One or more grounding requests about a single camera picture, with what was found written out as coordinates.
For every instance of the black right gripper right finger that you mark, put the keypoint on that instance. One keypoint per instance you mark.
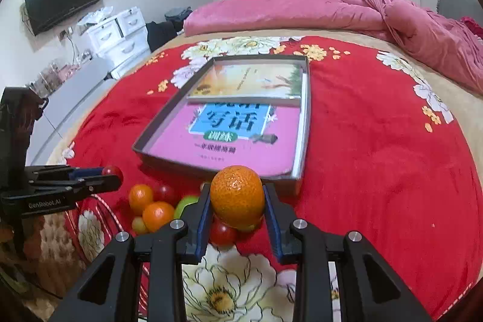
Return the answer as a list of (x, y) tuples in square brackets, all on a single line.
[(370, 290)]

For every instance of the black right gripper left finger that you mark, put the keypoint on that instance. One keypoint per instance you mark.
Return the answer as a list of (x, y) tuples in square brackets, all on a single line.
[(109, 289)]

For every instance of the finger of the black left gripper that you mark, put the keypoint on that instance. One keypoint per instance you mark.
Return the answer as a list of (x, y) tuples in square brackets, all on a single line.
[(81, 172), (75, 187)]

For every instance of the large red tomato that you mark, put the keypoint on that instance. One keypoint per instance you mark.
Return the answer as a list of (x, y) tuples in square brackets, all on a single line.
[(112, 170)]

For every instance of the large orange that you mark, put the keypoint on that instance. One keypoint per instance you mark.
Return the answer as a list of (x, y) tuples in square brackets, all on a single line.
[(140, 196)]

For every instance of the medium orange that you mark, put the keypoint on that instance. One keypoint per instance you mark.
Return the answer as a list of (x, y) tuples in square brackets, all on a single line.
[(156, 215)]

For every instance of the dark red cherry tomato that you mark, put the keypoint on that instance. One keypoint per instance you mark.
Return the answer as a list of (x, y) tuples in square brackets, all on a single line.
[(165, 194)]

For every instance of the elongated green fruit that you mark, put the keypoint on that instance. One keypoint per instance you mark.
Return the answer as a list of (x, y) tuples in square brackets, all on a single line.
[(183, 203)]

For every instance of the small orange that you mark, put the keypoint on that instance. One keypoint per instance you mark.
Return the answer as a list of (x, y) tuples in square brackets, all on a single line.
[(237, 197)]

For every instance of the small yellow-green fruit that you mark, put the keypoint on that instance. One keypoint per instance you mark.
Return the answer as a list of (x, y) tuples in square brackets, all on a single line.
[(138, 226)]

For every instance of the white drawer cabinet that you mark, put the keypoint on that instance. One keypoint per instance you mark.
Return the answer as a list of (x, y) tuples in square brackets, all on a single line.
[(120, 40)]

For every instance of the small red tomato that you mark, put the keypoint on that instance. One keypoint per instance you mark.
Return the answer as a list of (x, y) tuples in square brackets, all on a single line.
[(222, 235)]

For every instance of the grey cardboard tray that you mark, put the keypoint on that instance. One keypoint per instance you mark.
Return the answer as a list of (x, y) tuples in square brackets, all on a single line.
[(289, 183)]

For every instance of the red floral blanket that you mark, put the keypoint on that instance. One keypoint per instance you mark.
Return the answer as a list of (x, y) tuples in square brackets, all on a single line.
[(395, 152)]

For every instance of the black bag on floor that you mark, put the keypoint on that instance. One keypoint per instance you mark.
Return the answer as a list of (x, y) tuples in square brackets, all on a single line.
[(158, 34)]

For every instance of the pink chinese workbook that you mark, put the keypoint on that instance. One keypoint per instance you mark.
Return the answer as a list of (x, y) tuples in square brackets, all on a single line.
[(218, 135)]

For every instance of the yellow picture book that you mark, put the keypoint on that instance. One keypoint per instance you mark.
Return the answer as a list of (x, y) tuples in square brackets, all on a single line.
[(268, 84)]

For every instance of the red garment by pillow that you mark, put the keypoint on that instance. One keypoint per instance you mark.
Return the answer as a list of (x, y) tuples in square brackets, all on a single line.
[(473, 26)]

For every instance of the pink quilt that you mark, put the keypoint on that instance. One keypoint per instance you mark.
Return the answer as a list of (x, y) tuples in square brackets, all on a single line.
[(444, 45)]

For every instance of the grey headboard cushion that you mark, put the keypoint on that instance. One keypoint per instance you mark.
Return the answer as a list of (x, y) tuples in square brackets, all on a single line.
[(457, 9)]

